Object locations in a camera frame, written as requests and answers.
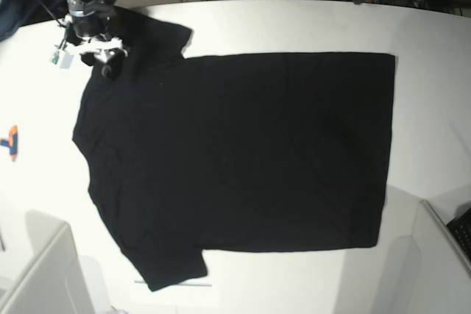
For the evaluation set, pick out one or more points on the orange blue toy tool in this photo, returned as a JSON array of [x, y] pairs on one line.
[[11, 143]]

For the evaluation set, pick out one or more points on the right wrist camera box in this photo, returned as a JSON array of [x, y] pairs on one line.
[[62, 59]]

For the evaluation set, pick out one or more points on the black T-shirt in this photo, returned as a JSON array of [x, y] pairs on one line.
[[272, 152]]

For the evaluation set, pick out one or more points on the white bin left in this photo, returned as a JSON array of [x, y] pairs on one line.
[[52, 281]]

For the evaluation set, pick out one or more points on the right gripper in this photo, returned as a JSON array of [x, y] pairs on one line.
[[88, 20]]

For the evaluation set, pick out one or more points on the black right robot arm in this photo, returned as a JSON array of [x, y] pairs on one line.
[[110, 40]]

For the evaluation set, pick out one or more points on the white bin right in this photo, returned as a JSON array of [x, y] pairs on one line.
[[435, 276]]

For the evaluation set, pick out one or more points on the white bin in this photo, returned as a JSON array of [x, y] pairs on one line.
[[52, 281], [435, 276]]

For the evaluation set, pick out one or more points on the black keyboard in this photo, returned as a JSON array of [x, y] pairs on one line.
[[460, 228]]

